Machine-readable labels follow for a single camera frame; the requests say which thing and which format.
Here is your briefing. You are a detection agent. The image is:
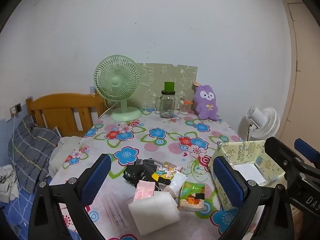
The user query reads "wall socket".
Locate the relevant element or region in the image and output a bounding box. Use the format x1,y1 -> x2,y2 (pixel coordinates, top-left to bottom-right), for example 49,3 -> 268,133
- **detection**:
10,103 -> 22,117

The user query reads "crumpled white cloth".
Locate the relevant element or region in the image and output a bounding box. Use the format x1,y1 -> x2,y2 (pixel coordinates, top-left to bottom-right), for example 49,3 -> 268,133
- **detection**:
0,165 -> 19,203

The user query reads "green patterned board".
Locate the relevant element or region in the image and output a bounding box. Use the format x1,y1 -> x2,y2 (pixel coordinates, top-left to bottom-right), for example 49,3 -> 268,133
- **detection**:
136,63 -> 198,110

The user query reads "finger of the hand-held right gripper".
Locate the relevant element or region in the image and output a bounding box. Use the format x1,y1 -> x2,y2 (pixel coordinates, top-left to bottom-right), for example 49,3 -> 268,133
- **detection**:
294,138 -> 320,167
265,137 -> 304,180

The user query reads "small clear swab jar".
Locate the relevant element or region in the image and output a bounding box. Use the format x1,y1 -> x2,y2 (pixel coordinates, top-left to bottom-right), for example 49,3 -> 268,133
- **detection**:
179,97 -> 193,115

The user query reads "green desk fan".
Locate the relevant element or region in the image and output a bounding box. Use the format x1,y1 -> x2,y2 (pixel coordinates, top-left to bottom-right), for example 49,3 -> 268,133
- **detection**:
94,54 -> 142,122

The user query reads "green cartoon tissue packet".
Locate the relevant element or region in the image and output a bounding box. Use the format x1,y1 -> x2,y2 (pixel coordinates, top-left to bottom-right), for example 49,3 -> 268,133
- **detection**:
177,181 -> 206,211

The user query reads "floral tablecloth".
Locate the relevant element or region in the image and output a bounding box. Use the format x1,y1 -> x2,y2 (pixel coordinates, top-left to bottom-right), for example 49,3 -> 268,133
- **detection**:
49,109 -> 253,240

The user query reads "glass jar with green lid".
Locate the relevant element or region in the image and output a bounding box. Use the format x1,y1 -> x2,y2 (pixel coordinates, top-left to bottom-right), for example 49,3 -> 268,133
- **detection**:
155,82 -> 181,119

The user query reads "blue bed sheet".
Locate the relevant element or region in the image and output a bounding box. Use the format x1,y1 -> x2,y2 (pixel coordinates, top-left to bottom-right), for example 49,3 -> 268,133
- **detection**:
0,187 -> 78,240

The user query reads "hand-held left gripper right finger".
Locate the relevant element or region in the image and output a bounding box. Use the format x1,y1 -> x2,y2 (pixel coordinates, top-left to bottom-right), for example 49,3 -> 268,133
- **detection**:
212,156 -> 294,240

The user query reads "black plastic bag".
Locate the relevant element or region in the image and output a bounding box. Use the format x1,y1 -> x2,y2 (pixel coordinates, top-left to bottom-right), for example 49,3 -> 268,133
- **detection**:
123,164 -> 153,188

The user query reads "beige door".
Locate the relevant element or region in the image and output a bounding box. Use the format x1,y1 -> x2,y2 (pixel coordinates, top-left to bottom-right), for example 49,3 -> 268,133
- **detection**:
282,0 -> 320,155

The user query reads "white floor fan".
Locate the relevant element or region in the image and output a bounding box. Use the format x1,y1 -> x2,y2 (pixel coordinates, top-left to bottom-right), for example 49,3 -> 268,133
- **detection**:
237,106 -> 280,142

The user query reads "yellow and black packet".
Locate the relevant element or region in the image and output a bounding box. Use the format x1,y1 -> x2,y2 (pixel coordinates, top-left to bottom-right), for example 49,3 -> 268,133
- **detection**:
153,171 -> 173,185

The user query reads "white tissue pack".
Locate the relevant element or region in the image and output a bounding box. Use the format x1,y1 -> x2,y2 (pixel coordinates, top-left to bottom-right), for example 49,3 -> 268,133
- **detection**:
165,173 -> 188,197

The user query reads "white bedding cloth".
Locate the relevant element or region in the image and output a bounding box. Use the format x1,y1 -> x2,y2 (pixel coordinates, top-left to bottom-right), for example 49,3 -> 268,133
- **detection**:
49,136 -> 83,178

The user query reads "wooden bed headboard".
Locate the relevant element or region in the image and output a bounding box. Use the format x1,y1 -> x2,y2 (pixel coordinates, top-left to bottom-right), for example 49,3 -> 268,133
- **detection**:
26,91 -> 107,138

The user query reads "yellow patterned paper box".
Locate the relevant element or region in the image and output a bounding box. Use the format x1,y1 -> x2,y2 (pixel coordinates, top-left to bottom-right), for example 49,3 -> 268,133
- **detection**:
209,140 -> 287,212

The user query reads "purple plush toy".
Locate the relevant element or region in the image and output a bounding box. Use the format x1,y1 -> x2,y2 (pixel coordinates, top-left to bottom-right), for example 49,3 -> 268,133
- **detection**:
193,81 -> 218,120

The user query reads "grey plaid pillow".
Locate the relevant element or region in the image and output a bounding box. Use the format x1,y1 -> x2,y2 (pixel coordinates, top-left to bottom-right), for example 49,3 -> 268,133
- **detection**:
8,115 -> 61,194

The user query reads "cartoon sticker packet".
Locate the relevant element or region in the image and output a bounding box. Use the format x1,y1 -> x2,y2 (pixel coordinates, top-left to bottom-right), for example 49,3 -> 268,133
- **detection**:
156,162 -> 183,178

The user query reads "grey glove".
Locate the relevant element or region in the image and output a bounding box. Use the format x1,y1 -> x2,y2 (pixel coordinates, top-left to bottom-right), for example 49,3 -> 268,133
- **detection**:
135,158 -> 164,174

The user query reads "pink mask packet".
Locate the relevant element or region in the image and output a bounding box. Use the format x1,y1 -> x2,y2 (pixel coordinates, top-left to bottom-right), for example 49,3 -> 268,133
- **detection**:
133,180 -> 157,202

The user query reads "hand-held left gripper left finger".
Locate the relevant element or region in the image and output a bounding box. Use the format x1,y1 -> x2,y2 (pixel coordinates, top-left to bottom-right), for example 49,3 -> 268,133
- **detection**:
28,154 -> 112,240

